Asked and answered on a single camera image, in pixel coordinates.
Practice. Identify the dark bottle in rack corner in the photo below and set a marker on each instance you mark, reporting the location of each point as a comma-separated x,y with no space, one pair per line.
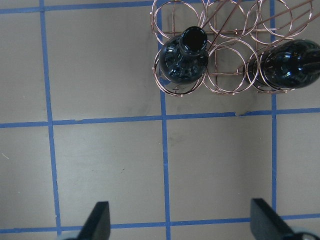
183,59

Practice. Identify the dark bottle in rack end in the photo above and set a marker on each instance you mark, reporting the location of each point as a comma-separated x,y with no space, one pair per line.
292,65

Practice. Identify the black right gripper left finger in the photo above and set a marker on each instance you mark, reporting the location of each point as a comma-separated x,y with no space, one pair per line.
98,224

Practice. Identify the copper wire wine rack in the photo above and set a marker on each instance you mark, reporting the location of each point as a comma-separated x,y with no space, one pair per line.
234,37

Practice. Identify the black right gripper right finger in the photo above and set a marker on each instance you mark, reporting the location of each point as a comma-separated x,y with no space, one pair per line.
266,224

